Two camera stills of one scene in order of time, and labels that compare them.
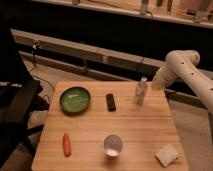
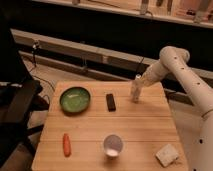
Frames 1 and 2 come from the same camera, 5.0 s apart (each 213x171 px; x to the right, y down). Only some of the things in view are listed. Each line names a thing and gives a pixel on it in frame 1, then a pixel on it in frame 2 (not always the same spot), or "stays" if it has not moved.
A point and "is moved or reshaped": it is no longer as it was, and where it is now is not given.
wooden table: (108, 126) stays
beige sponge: (167, 155) stays
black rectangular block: (111, 105) stays
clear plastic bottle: (141, 91) is moved or reshaped
